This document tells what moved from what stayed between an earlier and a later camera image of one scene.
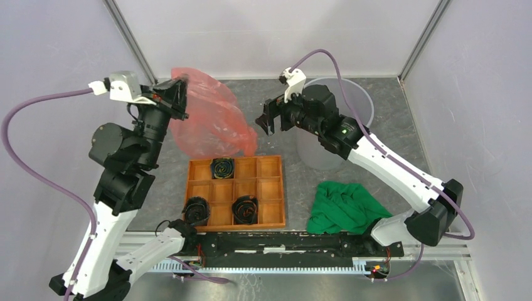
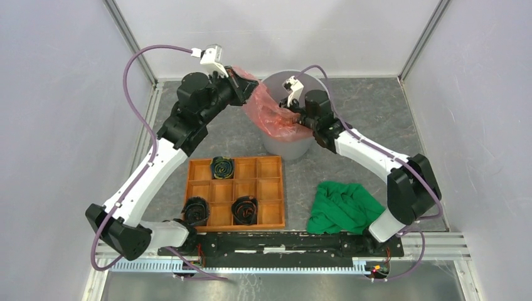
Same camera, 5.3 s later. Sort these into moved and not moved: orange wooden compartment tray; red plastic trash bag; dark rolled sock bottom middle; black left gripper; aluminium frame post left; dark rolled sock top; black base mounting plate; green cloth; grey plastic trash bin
Moved: red plastic trash bag; grey plastic trash bin; black left gripper
Not moved: aluminium frame post left; dark rolled sock top; black base mounting plate; orange wooden compartment tray; dark rolled sock bottom middle; green cloth
